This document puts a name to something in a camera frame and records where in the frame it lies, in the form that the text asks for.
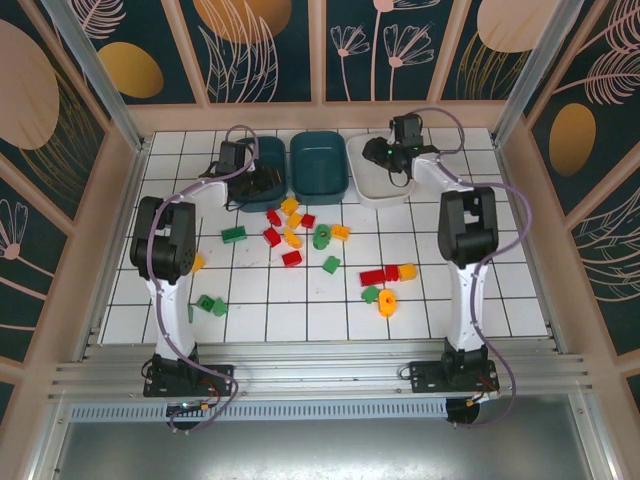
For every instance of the long red lego brick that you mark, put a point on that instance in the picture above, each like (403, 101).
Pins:
(373, 277)

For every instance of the small red lego block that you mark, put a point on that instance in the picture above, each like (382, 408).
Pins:
(272, 216)

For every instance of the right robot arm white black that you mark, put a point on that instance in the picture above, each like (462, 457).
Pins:
(462, 310)

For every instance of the white plastic container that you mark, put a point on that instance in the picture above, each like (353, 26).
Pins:
(380, 192)

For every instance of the yellow lego with hole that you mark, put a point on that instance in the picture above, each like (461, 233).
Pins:
(386, 309)

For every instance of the teal plastic container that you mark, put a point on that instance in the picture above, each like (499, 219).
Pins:
(274, 150)
(317, 160)

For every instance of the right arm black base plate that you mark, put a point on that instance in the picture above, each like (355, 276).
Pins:
(425, 380)

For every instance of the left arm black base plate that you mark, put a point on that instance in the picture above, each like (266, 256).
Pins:
(220, 382)

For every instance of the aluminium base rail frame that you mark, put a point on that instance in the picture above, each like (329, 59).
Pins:
(320, 365)

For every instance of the green lego block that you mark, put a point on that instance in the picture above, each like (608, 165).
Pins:
(204, 302)
(330, 264)
(369, 294)
(219, 307)

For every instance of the long green lego brick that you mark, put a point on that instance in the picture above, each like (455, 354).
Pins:
(235, 234)

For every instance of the aluminium corner post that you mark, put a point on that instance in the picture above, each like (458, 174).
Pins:
(530, 70)
(100, 75)

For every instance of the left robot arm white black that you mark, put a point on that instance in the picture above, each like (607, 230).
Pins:
(170, 310)

